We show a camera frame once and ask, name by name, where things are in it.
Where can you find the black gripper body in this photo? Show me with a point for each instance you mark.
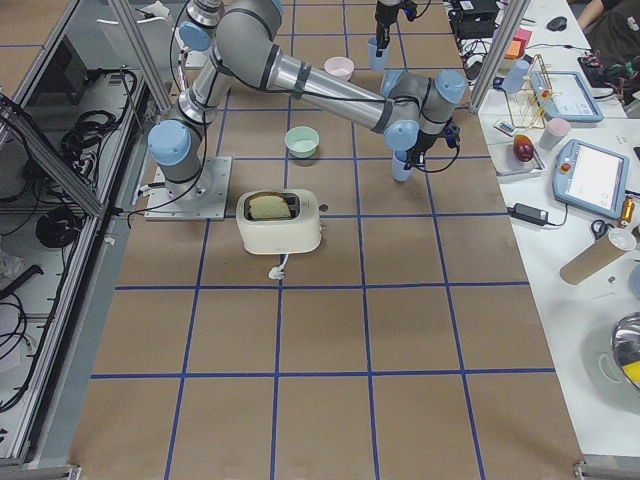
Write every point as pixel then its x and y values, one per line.
pixel 384 20
pixel 424 140

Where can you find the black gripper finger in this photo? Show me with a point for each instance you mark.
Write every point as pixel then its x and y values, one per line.
pixel 415 160

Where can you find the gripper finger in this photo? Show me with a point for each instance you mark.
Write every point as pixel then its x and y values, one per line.
pixel 382 37

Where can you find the blue cup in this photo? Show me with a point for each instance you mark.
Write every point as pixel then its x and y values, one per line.
pixel 514 80
pixel 401 171
pixel 377 56

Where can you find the pale pink bowl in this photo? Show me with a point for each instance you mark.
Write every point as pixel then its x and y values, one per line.
pixel 340 67

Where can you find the metal tray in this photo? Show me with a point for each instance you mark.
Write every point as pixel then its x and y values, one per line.
pixel 507 166

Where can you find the red apple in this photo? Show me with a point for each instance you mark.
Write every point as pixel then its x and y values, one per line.
pixel 523 148

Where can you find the blue cup on rack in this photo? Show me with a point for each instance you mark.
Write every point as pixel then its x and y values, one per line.
pixel 514 80

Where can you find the orange sticky note block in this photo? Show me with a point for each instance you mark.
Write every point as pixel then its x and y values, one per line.
pixel 518 44

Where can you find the pale pink cup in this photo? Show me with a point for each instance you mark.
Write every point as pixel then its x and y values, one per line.
pixel 555 131

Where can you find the black power adapter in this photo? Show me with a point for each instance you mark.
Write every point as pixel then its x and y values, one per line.
pixel 528 214

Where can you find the mint green bowl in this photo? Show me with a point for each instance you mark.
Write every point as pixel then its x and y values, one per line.
pixel 302 141

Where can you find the far teach pendant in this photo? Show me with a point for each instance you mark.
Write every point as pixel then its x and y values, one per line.
pixel 565 95

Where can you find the teach pendant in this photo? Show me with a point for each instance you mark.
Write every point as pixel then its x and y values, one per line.
pixel 591 178
pixel 565 95

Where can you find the cream white toaster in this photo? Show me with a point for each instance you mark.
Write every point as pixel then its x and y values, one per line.
pixel 301 233

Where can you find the near teach pendant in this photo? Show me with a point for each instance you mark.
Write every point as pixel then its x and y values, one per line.
pixel 591 178

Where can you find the black computer mouse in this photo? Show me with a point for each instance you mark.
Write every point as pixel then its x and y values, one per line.
pixel 557 24

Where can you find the bread slice in toaster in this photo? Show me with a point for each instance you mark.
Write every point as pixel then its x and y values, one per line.
pixel 269 207

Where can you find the cardboard tube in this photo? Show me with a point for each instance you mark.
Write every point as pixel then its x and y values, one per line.
pixel 616 243

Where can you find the yellow battery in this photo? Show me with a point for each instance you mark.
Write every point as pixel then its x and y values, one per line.
pixel 626 211

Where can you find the steel mixing bowl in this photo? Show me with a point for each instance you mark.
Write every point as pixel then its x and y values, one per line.
pixel 620 363

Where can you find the gold wire rack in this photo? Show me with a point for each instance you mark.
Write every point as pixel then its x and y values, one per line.
pixel 529 108

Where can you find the aluminium frame post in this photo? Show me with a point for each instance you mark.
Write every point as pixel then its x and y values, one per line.
pixel 510 22

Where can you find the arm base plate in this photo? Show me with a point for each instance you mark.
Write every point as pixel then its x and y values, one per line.
pixel 207 200

